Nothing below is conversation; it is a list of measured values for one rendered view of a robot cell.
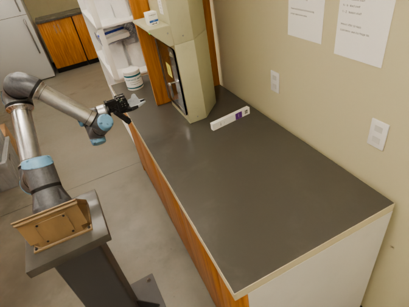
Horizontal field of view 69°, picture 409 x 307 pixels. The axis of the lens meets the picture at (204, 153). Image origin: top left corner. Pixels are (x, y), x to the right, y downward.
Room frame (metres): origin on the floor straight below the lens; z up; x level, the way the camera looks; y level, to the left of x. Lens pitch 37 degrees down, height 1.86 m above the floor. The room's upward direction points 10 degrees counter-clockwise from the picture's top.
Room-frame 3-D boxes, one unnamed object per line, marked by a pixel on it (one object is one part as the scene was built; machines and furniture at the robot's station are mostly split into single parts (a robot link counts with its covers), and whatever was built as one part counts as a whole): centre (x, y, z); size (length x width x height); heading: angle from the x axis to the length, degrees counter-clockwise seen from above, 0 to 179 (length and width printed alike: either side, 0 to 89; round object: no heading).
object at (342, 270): (1.57, -0.02, 0.45); 2.05 x 0.67 x 0.90; 19
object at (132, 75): (2.28, 0.44, 1.02); 0.13 x 0.13 x 0.15
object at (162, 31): (1.69, 0.16, 1.46); 0.32 x 0.11 x 0.10; 19
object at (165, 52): (1.71, 0.11, 1.19); 0.30 x 0.01 x 0.40; 19
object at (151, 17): (1.64, 0.14, 1.54); 0.05 x 0.05 x 0.06; 26
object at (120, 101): (1.49, 0.42, 1.17); 0.12 x 0.08 x 0.09; 110
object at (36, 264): (0.91, 0.65, 0.92); 0.32 x 0.32 x 0.04; 21
